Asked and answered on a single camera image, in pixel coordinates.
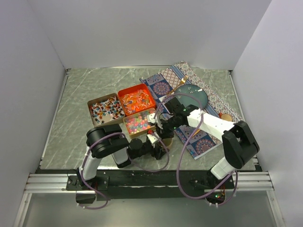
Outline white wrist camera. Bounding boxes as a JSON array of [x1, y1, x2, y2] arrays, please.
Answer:
[[147, 130, 160, 144], [147, 113, 161, 127]]

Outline patterned blue placemat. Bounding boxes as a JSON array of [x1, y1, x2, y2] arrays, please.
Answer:
[[139, 61, 244, 159]]

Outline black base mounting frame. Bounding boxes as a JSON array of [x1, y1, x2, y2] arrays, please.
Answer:
[[65, 168, 237, 205]]

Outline gold knife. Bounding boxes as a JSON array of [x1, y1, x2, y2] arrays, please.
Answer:
[[192, 129, 201, 138]]

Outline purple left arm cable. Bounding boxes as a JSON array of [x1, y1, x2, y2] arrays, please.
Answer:
[[80, 131, 170, 210]]

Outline teal round plate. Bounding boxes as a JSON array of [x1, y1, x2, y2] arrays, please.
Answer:
[[174, 84, 208, 109]]

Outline small copper cup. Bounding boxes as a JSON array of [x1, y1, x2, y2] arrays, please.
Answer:
[[219, 113, 233, 122]]

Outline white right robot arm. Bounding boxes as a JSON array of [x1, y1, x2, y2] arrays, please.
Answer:
[[161, 97, 260, 189]]

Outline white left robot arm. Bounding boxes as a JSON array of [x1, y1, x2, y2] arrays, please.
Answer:
[[76, 124, 169, 190]]

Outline gold tin colourful jelly candies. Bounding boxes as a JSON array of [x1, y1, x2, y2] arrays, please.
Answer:
[[123, 108, 156, 139]]

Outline orange tin lollipop candies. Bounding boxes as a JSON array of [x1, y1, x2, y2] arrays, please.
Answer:
[[117, 84, 156, 116]]

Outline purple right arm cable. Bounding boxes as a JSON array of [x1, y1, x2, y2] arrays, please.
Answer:
[[152, 93, 239, 206]]

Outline gold fork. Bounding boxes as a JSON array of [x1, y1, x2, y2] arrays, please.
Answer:
[[167, 76, 188, 96]]

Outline aluminium rail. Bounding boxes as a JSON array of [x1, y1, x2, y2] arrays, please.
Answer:
[[24, 174, 68, 193]]

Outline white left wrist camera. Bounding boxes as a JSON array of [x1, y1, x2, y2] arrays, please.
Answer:
[[147, 130, 160, 144]]

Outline gold round jar lid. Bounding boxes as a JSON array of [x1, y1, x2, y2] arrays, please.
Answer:
[[162, 138, 173, 151]]

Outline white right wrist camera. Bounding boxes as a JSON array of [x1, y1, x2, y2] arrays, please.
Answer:
[[147, 113, 161, 127]]

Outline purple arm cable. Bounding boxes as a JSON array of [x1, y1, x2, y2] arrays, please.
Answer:
[[80, 131, 170, 210], [152, 93, 239, 206]]

